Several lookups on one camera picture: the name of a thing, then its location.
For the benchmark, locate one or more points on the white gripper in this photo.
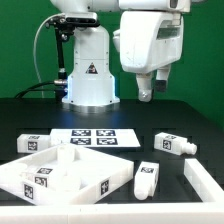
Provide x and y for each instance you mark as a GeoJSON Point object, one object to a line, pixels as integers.
{"type": "Point", "coordinates": [147, 41]}

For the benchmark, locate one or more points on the white square tabletop tray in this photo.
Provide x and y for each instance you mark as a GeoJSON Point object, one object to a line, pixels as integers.
{"type": "Point", "coordinates": [100, 175]}

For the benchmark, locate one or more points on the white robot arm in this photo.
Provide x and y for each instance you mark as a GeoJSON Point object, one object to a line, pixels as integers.
{"type": "Point", "coordinates": [91, 85]}

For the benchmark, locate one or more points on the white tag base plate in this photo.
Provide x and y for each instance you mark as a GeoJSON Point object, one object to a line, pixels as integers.
{"type": "Point", "coordinates": [96, 137]}

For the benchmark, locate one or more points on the black camera stand pole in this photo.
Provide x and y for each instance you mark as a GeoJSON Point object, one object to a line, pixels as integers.
{"type": "Point", "coordinates": [62, 74]}

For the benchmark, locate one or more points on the black camera on stand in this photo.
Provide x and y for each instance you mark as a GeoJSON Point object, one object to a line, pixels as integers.
{"type": "Point", "coordinates": [87, 19]}

